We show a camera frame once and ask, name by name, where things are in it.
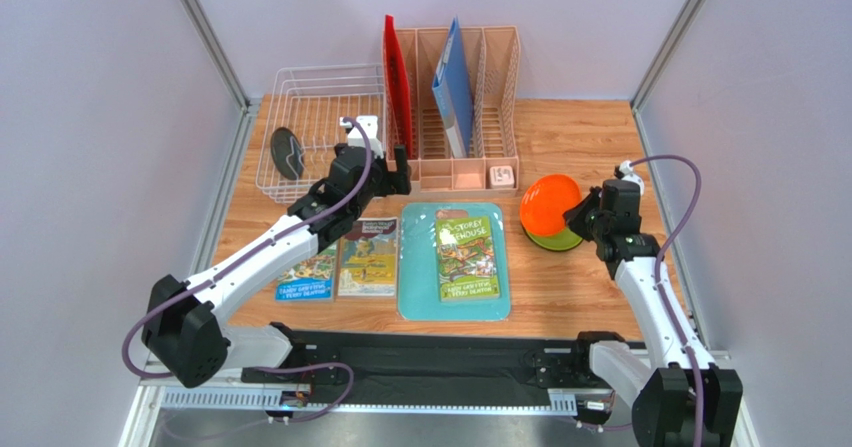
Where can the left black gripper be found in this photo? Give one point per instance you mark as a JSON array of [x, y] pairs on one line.
[[396, 183]]

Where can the white wire dish rack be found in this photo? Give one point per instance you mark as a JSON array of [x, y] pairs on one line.
[[310, 101]]

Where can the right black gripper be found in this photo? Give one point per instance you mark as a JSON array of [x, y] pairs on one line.
[[585, 214]]

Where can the green Storey Treehouse book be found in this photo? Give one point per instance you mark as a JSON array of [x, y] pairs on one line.
[[466, 257]]

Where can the silver aluminium rail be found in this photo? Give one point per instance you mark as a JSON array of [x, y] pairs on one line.
[[559, 402]]

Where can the dark grey plate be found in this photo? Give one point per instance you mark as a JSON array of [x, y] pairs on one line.
[[286, 154]]

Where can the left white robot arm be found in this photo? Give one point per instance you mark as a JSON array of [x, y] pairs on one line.
[[186, 325]]

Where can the red folder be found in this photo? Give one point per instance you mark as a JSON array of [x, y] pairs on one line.
[[398, 87]]

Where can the green plate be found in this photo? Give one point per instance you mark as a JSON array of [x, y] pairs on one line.
[[560, 242]]

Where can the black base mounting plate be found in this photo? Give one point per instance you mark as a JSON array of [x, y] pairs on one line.
[[431, 368]]

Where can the small pink white box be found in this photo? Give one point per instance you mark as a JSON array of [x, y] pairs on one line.
[[501, 177]]

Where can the blue folder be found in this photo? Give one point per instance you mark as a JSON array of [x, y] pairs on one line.
[[452, 92]]

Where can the orange plate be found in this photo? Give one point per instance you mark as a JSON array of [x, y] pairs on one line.
[[546, 201]]

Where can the pink plastic file organizer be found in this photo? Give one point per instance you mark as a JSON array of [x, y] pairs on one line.
[[493, 59]]

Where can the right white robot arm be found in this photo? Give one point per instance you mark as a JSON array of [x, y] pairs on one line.
[[680, 395]]

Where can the beige paperback book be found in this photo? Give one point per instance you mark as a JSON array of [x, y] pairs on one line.
[[369, 259]]

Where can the blue 26-Storey Treehouse book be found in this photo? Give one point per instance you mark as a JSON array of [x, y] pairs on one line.
[[310, 280]]

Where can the teal cutting board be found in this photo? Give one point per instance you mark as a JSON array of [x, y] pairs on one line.
[[418, 296]]

